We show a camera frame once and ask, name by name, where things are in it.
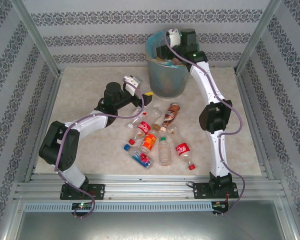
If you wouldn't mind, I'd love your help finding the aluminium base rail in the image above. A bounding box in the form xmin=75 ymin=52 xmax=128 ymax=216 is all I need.
xmin=13 ymin=174 xmax=287 ymax=201

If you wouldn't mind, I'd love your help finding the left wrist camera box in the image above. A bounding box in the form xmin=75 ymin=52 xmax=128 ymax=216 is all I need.
xmin=122 ymin=75 xmax=143 ymax=97

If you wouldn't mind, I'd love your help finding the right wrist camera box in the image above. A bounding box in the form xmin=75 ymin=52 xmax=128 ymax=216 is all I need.
xmin=166 ymin=28 xmax=182 ymax=48

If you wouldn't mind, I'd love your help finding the brown chocolate drink bottle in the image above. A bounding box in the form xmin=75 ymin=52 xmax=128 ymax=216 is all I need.
xmin=159 ymin=103 xmax=181 ymax=133

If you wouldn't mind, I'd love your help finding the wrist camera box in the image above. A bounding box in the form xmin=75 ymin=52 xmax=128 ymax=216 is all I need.
xmin=166 ymin=28 xmax=182 ymax=48
xmin=122 ymin=75 xmax=143 ymax=97

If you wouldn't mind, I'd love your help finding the grey mesh waste bin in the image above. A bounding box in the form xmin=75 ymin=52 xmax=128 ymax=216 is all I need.
xmin=146 ymin=29 xmax=201 ymax=99

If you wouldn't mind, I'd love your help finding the red label cola bottle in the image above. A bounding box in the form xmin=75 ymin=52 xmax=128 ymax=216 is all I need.
xmin=128 ymin=121 xmax=151 ymax=146
xmin=168 ymin=124 xmax=196 ymax=171

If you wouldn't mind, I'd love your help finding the clear unlabelled bottle tan cap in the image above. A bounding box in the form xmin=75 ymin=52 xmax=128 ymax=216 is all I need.
xmin=152 ymin=107 xmax=164 ymax=132

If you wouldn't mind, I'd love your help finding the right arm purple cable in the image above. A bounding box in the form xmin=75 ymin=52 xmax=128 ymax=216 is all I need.
xmin=164 ymin=29 xmax=246 ymax=218

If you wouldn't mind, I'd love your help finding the grey steel sheet panel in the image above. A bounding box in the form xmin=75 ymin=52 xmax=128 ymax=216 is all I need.
xmin=14 ymin=211 xmax=296 ymax=240

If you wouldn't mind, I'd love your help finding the white slotted cable duct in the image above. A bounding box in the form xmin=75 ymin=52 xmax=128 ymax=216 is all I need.
xmin=23 ymin=201 xmax=213 ymax=212

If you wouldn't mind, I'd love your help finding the aluminium frame post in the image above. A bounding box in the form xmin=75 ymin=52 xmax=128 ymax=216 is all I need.
xmin=234 ymin=0 xmax=283 ymax=75
xmin=11 ymin=0 xmax=61 ymax=76

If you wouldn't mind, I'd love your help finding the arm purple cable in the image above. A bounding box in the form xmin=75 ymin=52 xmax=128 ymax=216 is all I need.
xmin=164 ymin=29 xmax=246 ymax=218
xmin=54 ymin=77 xmax=145 ymax=219

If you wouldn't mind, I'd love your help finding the blue pink label bottle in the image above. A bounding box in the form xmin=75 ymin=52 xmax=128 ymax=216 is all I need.
xmin=123 ymin=144 xmax=155 ymax=171

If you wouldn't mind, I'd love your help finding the clear bottle white red label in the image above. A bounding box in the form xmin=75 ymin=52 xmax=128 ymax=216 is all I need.
xmin=127 ymin=109 xmax=149 ymax=130

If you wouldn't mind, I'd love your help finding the blue plastic bin liner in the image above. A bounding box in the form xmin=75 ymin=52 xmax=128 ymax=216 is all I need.
xmin=146 ymin=31 xmax=190 ymax=70

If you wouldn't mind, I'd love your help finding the aluminium side rail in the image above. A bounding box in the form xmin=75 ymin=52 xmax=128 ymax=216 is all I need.
xmin=234 ymin=72 xmax=275 ymax=180
xmin=23 ymin=71 xmax=65 ymax=183

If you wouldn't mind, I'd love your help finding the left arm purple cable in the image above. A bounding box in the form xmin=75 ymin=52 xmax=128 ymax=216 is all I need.
xmin=54 ymin=77 xmax=145 ymax=219

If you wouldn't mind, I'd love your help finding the clear bottle green cap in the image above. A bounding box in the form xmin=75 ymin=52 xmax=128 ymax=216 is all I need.
xmin=157 ymin=131 xmax=172 ymax=167

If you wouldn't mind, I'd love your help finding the small circuit board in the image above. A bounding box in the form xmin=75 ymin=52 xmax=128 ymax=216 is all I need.
xmin=72 ymin=202 xmax=94 ymax=210
xmin=212 ymin=201 xmax=230 ymax=210

